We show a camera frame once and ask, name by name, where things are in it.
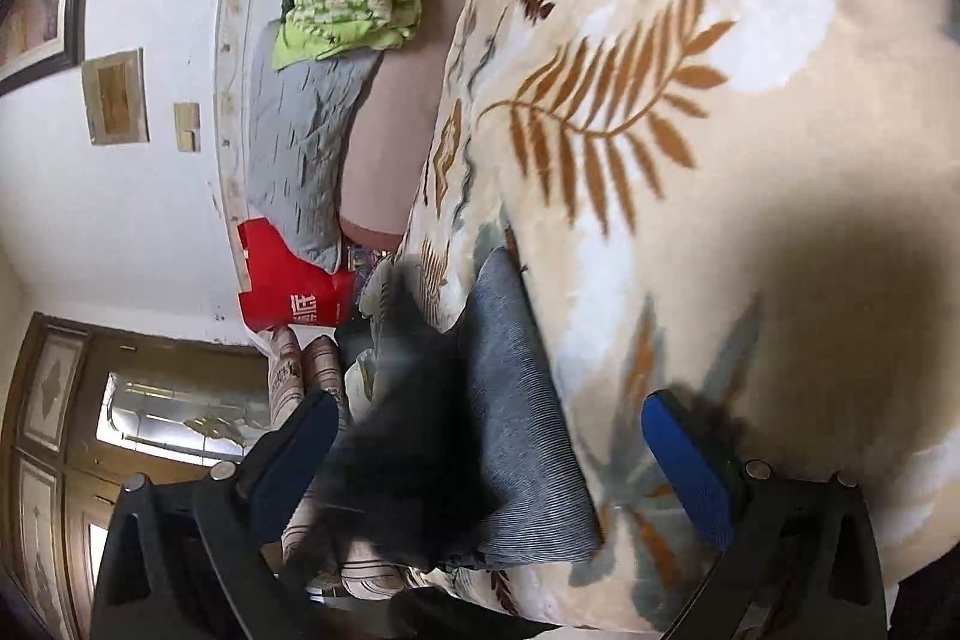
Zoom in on blue denim pants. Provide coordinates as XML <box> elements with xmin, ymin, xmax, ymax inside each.
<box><xmin>313</xmin><ymin>250</ymin><xmax>601</xmax><ymax>570</ymax></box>

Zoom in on brown wooden wardrobe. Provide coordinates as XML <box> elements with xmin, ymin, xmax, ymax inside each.
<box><xmin>2</xmin><ymin>314</ymin><xmax>268</xmax><ymax>638</ymax></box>

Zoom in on striped beige rolled quilt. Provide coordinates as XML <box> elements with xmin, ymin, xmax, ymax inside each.
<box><xmin>263</xmin><ymin>325</ymin><xmax>409</xmax><ymax>601</ymax></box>

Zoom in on colourful snack packet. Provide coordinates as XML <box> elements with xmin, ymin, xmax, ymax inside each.
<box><xmin>345</xmin><ymin>242</ymin><xmax>392</xmax><ymax>298</ymax></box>

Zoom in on grey quilted pillow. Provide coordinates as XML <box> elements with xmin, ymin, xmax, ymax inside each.
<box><xmin>245</xmin><ymin>19</ymin><xmax>381</xmax><ymax>273</ymax></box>

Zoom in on beige leaf print blanket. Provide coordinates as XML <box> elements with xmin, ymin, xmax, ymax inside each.
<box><xmin>402</xmin><ymin>0</ymin><xmax>958</xmax><ymax>632</ymax></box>

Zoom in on pink bed sheet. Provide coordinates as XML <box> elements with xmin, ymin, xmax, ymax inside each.
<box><xmin>338</xmin><ymin>0</ymin><xmax>466</xmax><ymax>252</ymax></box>

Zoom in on white carved headboard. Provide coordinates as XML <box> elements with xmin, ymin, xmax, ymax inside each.
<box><xmin>213</xmin><ymin>0</ymin><xmax>280</xmax><ymax>292</ymax></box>

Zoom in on beige wall switch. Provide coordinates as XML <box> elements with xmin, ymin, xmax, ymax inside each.
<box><xmin>172</xmin><ymin>103</ymin><xmax>200</xmax><ymax>152</ymax></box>

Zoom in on small framed wall picture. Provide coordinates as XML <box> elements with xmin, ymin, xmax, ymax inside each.
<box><xmin>82</xmin><ymin>49</ymin><xmax>149</xmax><ymax>146</ymax></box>

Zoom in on large framed wall picture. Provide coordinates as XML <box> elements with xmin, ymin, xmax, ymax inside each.
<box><xmin>0</xmin><ymin>0</ymin><xmax>86</xmax><ymax>94</ymax></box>

